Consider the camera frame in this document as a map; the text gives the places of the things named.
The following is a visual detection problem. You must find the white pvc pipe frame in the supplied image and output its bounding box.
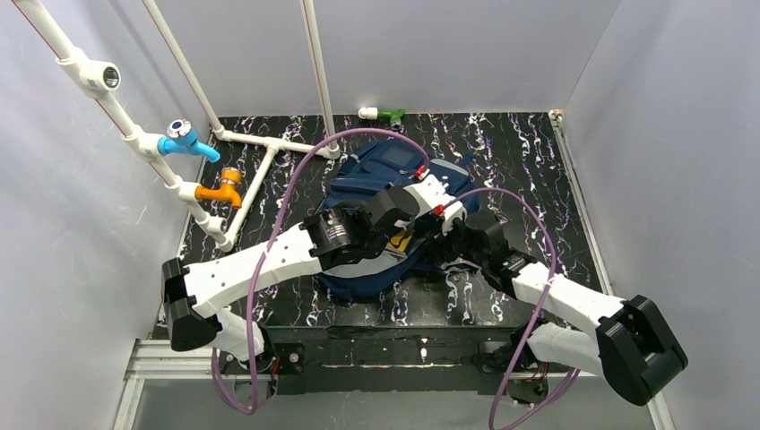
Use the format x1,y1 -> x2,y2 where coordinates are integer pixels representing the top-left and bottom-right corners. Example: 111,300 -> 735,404
12,0 -> 343,254

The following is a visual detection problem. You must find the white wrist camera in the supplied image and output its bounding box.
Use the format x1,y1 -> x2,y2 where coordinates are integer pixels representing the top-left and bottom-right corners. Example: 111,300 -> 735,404
403,171 -> 453,216
432,202 -> 467,236

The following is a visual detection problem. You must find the orange plastic tap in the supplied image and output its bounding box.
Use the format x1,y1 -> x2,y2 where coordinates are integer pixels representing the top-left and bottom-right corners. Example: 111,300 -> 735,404
194,168 -> 243,210

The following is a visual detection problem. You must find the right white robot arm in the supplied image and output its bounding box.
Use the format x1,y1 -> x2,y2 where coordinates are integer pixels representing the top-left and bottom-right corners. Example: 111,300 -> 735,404
430,221 -> 688,406

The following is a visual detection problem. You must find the navy blue backpack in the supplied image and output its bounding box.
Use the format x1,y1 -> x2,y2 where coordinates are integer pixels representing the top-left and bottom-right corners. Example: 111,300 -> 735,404
317,139 -> 483,301

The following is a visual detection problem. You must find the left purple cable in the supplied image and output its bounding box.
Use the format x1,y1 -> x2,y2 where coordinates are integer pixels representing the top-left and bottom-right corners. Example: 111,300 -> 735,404
211,127 -> 432,416

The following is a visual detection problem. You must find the aluminium rail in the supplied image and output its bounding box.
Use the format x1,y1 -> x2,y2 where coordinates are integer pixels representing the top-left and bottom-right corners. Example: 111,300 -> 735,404
125,331 -> 676,429

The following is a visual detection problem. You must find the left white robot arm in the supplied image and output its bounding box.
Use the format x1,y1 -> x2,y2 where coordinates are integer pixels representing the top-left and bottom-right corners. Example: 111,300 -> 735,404
161,185 -> 438,361

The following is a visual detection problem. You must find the green white pipe fitting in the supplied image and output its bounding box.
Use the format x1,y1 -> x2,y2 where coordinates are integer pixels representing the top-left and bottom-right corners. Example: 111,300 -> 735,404
358,107 -> 406,132

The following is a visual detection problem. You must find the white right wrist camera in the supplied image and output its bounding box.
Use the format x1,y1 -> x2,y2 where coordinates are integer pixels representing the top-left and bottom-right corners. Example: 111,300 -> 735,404
432,202 -> 467,236

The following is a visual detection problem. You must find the blue plastic tap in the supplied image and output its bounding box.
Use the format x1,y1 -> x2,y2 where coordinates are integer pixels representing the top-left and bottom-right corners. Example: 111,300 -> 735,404
157,118 -> 220,163

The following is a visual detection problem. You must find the purple cable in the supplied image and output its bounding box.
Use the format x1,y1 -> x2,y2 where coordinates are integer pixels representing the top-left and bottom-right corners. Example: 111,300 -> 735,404
211,127 -> 432,416
436,187 -> 582,430

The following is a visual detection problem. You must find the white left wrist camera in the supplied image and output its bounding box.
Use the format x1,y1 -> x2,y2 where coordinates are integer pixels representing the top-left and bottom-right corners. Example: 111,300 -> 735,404
403,171 -> 453,216

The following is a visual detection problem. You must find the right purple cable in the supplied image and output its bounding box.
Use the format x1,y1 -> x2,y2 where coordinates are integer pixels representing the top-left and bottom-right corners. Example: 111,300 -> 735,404
436,187 -> 582,430

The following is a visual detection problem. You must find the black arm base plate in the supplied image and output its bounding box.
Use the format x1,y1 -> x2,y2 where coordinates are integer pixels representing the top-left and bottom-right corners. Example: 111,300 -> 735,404
256,325 -> 516,395

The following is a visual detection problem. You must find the yellow notebook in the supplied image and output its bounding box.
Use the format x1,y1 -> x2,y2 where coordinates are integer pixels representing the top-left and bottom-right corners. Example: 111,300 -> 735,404
387,231 -> 411,253

